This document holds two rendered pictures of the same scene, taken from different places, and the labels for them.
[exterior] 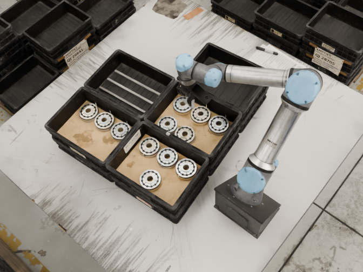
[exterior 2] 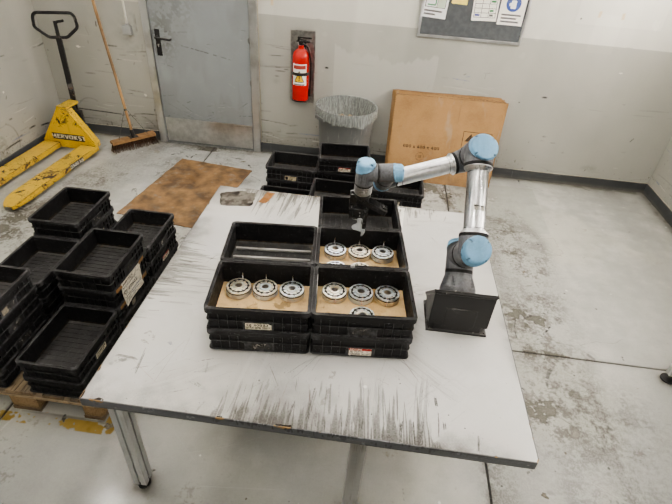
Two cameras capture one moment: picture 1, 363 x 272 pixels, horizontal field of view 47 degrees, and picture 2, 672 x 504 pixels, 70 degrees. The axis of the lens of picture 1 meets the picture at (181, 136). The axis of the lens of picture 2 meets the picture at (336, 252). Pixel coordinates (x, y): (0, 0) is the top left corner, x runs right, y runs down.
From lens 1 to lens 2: 130 cm
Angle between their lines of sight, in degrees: 36
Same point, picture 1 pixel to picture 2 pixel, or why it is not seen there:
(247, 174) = (474, 243)
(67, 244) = not seen: outside the picture
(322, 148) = not seen: hidden behind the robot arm
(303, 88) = (487, 144)
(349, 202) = not seen: hidden behind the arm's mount
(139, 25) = (217, 218)
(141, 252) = (395, 401)
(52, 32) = (89, 267)
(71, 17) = (106, 247)
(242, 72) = (412, 168)
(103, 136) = (273, 303)
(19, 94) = (59, 360)
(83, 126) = (241, 303)
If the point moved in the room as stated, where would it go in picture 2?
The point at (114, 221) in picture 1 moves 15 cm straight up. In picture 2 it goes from (340, 388) to (343, 362)
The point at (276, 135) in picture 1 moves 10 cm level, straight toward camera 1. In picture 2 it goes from (480, 197) to (493, 210)
